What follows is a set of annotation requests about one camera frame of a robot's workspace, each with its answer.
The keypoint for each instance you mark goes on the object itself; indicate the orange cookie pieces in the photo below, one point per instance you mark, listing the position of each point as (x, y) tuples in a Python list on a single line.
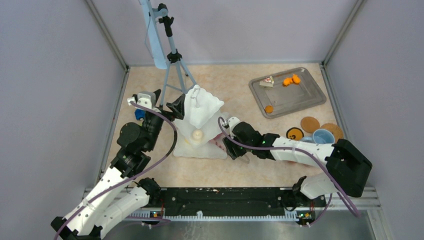
[(295, 79)]

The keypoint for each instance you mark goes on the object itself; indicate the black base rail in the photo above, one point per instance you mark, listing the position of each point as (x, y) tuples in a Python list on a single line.
[(232, 201)]

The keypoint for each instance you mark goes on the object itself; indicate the steel serving tray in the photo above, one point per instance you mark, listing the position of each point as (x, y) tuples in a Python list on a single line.
[(290, 99)]

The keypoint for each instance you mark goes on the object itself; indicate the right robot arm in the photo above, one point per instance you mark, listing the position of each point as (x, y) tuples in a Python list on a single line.
[(345, 170)]

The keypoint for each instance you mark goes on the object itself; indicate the round orange cookie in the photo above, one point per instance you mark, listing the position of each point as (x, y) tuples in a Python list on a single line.
[(269, 109)]

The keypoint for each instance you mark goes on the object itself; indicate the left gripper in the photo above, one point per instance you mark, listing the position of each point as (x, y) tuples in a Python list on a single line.
[(178, 108)]

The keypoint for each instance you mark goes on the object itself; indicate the blue toy car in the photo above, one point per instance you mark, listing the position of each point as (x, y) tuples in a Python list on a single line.
[(139, 114)]

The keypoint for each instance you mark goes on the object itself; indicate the white tiered pillow stand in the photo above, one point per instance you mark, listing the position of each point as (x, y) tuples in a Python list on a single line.
[(202, 110)]

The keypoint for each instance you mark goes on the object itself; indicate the white round bun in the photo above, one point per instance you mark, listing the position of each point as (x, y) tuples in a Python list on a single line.
[(197, 135)]

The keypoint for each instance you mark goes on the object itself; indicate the woven rattan coaster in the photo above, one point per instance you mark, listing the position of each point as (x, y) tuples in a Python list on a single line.
[(334, 129)]

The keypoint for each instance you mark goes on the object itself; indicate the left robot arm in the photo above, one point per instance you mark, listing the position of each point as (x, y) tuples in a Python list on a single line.
[(98, 212)]

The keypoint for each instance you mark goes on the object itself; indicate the pink handled tongs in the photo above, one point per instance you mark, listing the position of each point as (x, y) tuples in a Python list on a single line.
[(219, 142)]

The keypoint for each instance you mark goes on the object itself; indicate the light blue mug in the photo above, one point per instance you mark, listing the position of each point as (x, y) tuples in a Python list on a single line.
[(320, 136)]

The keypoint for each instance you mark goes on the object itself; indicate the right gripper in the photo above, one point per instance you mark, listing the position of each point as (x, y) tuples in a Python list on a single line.
[(233, 151)]

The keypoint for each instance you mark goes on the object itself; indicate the round wooden coaster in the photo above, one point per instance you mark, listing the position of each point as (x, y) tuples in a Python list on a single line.
[(309, 124)]

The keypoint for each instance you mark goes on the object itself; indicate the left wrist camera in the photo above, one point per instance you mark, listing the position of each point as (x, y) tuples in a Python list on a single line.
[(143, 100)]

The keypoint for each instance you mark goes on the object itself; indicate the light blue tripod stand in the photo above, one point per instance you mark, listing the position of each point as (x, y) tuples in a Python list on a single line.
[(159, 40)]

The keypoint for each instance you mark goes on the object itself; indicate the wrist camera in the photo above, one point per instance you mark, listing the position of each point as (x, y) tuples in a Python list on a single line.
[(230, 123), (143, 100)]

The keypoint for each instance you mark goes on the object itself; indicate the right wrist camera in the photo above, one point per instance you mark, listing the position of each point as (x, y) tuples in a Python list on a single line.
[(230, 123)]

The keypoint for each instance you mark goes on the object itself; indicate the black orange face coaster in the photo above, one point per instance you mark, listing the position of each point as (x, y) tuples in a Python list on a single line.
[(294, 133)]

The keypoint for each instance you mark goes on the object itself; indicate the small white decorated cake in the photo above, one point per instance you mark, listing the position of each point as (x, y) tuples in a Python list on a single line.
[(267, 82)]

